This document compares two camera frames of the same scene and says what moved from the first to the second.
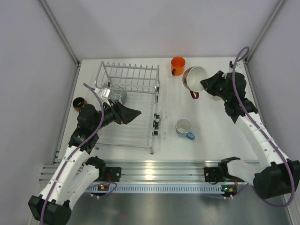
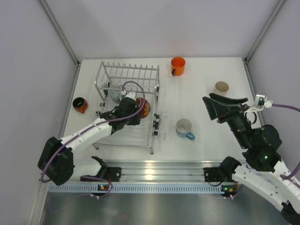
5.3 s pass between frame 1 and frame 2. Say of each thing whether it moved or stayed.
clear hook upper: stayed
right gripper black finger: moved
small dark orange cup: stayed
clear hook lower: stayed
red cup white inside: moved
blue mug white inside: stayed
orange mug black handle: stayed
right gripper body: moved
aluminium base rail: stayed
